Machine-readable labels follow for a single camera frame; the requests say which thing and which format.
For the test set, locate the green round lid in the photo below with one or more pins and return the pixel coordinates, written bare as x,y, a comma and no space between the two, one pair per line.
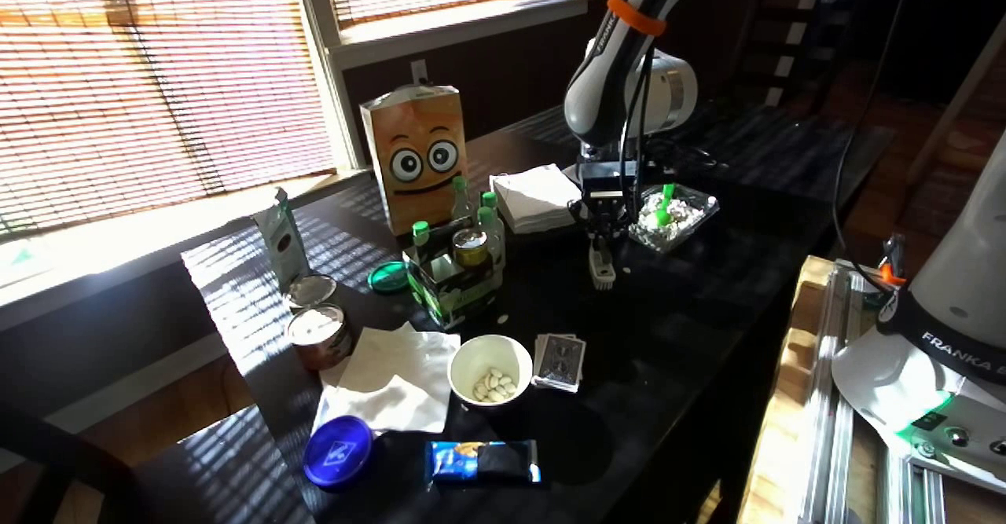
387,277

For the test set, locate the white bowl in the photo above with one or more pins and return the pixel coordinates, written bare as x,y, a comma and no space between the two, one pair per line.
471,359

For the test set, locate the jar with gold lid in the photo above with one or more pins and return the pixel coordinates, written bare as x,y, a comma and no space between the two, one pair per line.
470,247

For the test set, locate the deck of playing cards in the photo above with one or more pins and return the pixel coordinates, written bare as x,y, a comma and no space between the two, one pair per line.
559,360

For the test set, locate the blue snack bar wrapper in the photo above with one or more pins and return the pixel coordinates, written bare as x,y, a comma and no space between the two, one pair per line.
471,461

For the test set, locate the green plastic piece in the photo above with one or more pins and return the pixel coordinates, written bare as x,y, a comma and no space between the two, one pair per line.
668,192
663,217

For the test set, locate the heap of white pieces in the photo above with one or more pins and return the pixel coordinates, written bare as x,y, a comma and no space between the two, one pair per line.
685,214

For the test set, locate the crumpled white napkin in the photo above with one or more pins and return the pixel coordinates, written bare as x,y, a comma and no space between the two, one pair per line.
393,382

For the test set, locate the dark wooden chair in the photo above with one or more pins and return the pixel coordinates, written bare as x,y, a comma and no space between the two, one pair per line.
71,469

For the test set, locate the blue round lid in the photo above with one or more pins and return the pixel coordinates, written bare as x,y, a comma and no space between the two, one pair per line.
338,452

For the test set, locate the green and white carton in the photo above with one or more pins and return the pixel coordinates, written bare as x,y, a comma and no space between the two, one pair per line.
281,241

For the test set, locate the clear plastic tray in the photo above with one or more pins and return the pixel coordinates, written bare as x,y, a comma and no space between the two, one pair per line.
692,221

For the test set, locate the small white brush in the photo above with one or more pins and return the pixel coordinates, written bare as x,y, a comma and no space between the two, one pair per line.
603,272

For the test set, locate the silver can lid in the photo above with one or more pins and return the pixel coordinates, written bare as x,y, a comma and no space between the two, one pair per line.
310,291

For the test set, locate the stack of white napkins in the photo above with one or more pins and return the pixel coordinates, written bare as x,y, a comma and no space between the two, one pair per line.
534,194

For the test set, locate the orange paper bag with face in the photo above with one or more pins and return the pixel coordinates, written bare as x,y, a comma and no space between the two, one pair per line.
416,155

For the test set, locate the orange clamp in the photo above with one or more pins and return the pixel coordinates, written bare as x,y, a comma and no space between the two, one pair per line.
892,269

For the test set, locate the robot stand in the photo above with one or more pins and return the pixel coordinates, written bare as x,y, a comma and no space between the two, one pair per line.
794,398

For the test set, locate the white wall socket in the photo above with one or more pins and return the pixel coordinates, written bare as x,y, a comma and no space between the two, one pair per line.
419,71

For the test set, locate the open tin can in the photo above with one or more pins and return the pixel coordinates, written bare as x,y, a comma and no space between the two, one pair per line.
321,339

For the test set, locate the large window with blinds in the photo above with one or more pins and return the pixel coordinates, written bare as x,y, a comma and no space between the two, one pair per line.
157,76

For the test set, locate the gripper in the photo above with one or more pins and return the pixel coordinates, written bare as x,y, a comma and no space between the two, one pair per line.
605,186

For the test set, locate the clear bottle with green cap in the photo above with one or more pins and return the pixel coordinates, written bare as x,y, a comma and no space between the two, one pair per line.
490,199
460,198
493,233
421,235

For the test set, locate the heap of white beans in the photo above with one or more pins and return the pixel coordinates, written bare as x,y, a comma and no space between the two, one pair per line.
493,386

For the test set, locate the green printed bottle carrier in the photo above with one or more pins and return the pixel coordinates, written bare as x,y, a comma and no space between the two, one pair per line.
452,292

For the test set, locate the ladder back chair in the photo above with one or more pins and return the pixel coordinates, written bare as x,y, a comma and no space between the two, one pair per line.
778,45

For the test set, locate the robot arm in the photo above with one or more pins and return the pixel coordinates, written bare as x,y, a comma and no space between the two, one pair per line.
609,76

